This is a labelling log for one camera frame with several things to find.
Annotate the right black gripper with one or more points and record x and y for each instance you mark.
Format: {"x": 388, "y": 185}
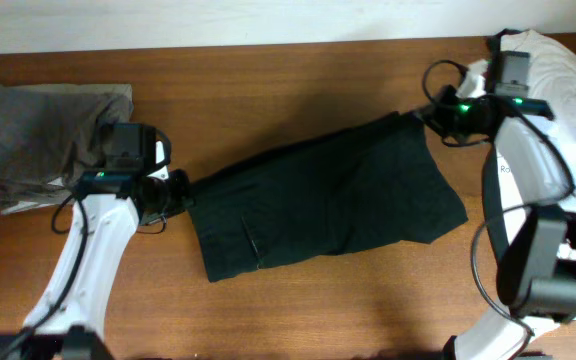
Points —
{"x": 441, "y": 116}

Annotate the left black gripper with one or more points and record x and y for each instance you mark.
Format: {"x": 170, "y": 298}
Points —
{"x": 182, "y": 196}

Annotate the black shorts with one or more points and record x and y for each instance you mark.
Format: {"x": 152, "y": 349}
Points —
{"x": 353, "y": 190}

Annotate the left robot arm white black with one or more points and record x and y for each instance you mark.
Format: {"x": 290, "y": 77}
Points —
{"x": 131, "y": 188}

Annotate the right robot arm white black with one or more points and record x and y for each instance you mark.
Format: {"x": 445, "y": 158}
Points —
{"x": 536, "y": 268}

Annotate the dark garment under t-shirt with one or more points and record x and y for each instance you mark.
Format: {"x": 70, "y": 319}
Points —
{"x": 492, "y": 205}

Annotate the white printed t-shirt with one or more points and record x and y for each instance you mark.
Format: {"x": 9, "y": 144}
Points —
{"x": 551, "y": 77}

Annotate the grey folded garment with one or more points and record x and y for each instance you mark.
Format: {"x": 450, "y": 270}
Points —
{"x": 50, "y": 134}

